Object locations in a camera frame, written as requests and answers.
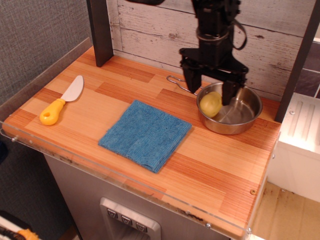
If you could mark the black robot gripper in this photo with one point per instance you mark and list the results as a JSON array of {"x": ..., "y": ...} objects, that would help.
[{"x": 214, "y": 58}]

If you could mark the yellow potato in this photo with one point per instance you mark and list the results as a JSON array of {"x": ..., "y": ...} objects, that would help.
[{"x": 211, "y": 104}]

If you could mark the stainless steel pot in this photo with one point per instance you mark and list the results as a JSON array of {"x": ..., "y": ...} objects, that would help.
[{"x": 238, "y": 116}]

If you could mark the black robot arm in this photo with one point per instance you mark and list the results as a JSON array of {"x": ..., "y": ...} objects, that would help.
[{"x": 214, "y": 16}]

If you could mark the blue folded cloth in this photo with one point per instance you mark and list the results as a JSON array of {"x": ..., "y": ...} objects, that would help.
[{"x": 145, "y": 135}]

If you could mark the white cabinet at right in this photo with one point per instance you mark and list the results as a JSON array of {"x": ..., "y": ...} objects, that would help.
[{"x": 295, "y": 160}]

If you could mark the silver dispenser button panel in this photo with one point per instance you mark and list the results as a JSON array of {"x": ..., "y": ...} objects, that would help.
[{"x": 123, "y": 223}]

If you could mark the grey toy kitchen cabinet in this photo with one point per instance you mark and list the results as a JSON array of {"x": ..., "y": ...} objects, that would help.
[{"x": 83, "y": 191}]

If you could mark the orange fuzzy object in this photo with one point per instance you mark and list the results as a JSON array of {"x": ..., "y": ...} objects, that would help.
[{"x": 28, "y": 234}]

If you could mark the dark right vertical post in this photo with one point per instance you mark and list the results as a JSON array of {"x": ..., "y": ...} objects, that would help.
[{"x": 301, "y": 57}]

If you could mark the yellow handled toy knife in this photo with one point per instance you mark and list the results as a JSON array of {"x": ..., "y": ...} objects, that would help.
[{"x": 50, "y": 115}]

